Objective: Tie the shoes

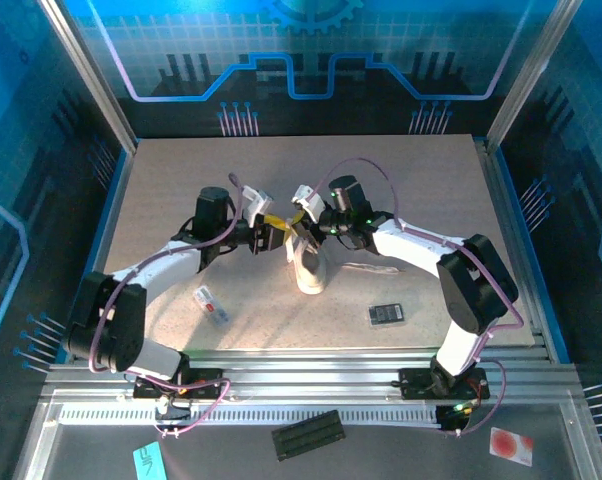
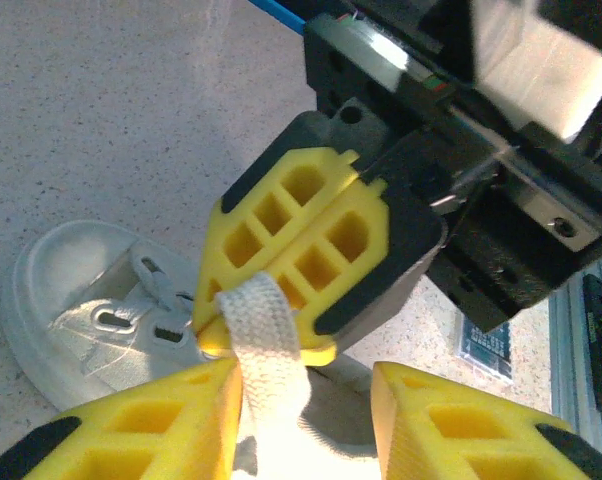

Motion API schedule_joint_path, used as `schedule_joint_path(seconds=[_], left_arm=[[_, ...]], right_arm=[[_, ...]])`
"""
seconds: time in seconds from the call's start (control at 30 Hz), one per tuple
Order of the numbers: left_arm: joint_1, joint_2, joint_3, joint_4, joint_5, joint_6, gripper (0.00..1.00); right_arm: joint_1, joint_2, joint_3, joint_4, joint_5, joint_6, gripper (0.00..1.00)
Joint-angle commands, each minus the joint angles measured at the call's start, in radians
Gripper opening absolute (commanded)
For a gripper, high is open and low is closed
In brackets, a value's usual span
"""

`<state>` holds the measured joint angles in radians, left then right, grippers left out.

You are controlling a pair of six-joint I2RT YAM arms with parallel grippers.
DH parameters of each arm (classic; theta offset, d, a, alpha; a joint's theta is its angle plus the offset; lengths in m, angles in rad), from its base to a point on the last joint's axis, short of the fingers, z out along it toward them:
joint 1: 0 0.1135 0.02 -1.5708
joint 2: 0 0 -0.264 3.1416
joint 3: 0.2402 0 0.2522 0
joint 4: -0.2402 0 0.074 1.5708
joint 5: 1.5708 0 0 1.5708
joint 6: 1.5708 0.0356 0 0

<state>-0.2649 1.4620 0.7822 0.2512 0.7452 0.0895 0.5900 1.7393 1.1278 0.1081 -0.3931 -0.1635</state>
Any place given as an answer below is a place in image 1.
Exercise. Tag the white shoelace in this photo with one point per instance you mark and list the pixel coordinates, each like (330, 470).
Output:
(376, 269)

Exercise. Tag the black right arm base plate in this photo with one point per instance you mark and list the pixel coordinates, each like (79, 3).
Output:
(413, 385)

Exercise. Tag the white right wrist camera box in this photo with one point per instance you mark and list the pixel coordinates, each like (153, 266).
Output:
(311, 200)

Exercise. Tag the black controller board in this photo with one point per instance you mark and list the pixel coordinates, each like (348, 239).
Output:
(451, 420)

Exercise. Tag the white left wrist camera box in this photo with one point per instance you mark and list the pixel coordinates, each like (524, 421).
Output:
(255, 202)

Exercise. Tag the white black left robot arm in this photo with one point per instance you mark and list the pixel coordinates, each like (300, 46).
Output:
(121, 320)

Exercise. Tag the aluminium side rail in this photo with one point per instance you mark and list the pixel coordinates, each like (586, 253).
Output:
(498, 200)

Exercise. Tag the white canvas shoe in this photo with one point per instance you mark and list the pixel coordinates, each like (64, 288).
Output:
(311, 275)

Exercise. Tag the white connector block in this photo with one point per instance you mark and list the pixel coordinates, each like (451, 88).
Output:
(173, 412)

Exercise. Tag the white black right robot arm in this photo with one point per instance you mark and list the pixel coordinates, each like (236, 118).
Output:
(471, 290)

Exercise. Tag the white card red circle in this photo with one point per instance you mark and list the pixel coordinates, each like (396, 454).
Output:
(511, 446)

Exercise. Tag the black clear-lidded case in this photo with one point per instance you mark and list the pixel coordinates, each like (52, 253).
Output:
(387, 315)

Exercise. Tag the aluminium corner post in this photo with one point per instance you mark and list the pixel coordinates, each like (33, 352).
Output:
(92, 75)
(530, 75)

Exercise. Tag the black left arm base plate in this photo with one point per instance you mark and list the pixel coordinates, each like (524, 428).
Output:
(206, 385)

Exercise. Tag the black ridged block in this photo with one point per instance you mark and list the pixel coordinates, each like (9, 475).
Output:
(308, 435)

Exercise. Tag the aluminium front frame rail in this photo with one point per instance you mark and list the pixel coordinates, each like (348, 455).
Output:
(306, 370)

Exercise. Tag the teal card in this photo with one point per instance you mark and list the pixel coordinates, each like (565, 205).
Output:
(148, 462)

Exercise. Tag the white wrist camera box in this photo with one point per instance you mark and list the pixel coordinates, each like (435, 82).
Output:
(255, 202)
(311, 200)

